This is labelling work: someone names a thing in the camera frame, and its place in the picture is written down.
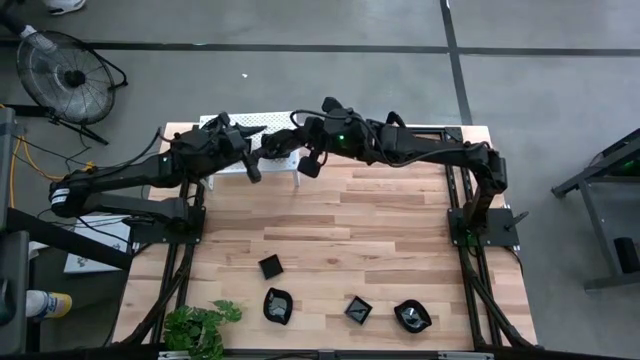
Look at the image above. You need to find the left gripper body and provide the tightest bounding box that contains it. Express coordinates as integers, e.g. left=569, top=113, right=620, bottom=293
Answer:
left=199, top=112, right=262, bottom=184

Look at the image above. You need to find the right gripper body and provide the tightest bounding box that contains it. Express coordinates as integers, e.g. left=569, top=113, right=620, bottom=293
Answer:
left=298, top=97, right=346, bottom=179

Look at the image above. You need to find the white perforated metal shelf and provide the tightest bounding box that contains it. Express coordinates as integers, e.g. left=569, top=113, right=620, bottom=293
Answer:
left=198, top=110, right=301, bottom=187

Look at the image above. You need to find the black curved hook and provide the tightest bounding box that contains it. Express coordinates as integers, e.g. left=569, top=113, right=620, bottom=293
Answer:
left=384, top=110, right=409, bottom=129

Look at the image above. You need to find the small square black plate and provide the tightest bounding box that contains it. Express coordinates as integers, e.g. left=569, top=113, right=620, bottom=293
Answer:
left=343, top=295, right=374, bottom=326
left=258, top=253, right=285, bottom=281

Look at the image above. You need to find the white printed box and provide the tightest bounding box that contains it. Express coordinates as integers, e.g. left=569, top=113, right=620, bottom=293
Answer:
left=63, top=215, right=132, bottom=275

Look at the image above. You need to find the oval black plate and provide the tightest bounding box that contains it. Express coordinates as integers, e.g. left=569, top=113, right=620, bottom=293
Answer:
left=393, top=298, right=433, bottom=335
left=262, top=287, right=295, bottom=326

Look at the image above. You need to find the black floor fan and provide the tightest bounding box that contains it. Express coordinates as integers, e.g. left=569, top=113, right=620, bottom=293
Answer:
left=14, top=29, right=129, bottom=146

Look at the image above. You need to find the green artificial plant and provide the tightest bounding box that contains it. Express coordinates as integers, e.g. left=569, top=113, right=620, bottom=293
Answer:
left=162, top=299, right=244, bottom=360

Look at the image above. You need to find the black metal beam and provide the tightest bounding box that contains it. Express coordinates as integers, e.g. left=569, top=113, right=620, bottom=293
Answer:
left=0, top=207, right=134, bottom=271

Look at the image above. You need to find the grey metal stand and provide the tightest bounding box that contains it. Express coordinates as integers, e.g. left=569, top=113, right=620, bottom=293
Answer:
left=0, top=107, right=31, bottom=354

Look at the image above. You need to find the person's leg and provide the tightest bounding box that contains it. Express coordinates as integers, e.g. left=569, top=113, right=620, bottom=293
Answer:
left=0, top=5, right=39, bottom=40

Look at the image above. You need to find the dark metal side desk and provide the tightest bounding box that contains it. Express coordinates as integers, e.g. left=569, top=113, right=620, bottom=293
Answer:
left=551, top=127, right=640, bottom=291

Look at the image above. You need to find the black cylinder bin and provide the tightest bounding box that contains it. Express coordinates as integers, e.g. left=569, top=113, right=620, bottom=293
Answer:
left=613, top=237, right=640, bottom=275

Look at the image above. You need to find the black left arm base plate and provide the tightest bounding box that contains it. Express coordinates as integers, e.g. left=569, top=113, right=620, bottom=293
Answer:
left=128, top=205, right=206, bottom=245

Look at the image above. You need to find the black floor cable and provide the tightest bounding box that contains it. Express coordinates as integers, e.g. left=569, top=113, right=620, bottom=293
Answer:
left=12, top=134, right=161, bottom=236

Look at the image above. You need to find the yellow cable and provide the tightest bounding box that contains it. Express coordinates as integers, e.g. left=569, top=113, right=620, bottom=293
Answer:
left=7, top=134, right=99, bottom=209

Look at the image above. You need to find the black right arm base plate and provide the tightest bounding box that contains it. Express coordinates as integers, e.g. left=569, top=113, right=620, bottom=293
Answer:
left=447, top=207, right=521, bottom=249

